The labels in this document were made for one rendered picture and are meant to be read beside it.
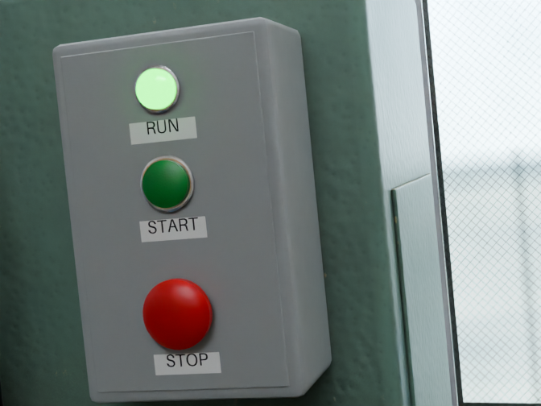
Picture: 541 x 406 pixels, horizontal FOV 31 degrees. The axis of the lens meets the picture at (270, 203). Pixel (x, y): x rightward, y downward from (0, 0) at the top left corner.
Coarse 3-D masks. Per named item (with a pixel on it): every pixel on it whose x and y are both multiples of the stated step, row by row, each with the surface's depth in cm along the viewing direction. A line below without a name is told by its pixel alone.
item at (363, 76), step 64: (0, 0) 50; (64, 0) 49; (128, 0) 48; (192, 0) 47; (256, 0) 47; (320, 0) 46; (384, 0) 52; (0, 64) 50; (320, 64) 46; (384, 64) 50; (0, 128) 51; (320, 128) 46; (384, 128) 48; (0, 192) 51; (64, 192) 50; (320, 192) 46; (384, 192) 47; (0, 256) 51; (64, 256) 50; (384, 256) 46; (0, 320) 52; (64, 320) 51; (384, 320) 46; (64, 384) 51; (320, 384) 47; (384, 384) 46; (448, 384) 64
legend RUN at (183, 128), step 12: (168, 120) 42; (180, 120) 42; (192, 120) 41; (132, 132) 42; (144, 132) 42; (156, 132) 42; (168, 132) 42; (180, 132) 42; (192, 132) 41; (132, 144) 42
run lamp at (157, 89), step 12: (144, 72) 41; (156, 72) 41; (168, 72) 41; (144, 84) 41; (156, 84) 41; (168, 84) 41; (144, 96) 41; (156, 96) 41; (168, 96) 41; (144, 108) 42; (156, 108) 41; (168, 108) 41
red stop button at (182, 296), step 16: (160, 288) 41; (176, 288) 41; (192, 288) 41; (144, 304) 42; (160, 304) 41; (176, 304) 41; (192, 304) 41; (208, 304) 41; (144, 320) 42; (160, 320) 41; (176, 320) 41; (192, 320) 41; (208, 320) 41; (160, 336) 41; (176, 336) 41; (192, 336) 41
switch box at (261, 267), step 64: (64, 64) 43; (128, 64) 42; (192, 64) 41; (256, 64) 40; (64, 128) 43; (128, 128) 42; (256, 128) 41; (128, 192) 42; (256, 192) 41; (128, 256) 43; (192, 256) 42; (256, 256) 41; (320, 256) 46; (128, 320) 43; (256, 320) 41; (320, 320) 45; (128, 384) 43; (192, 384) 42; (256, 384) 42
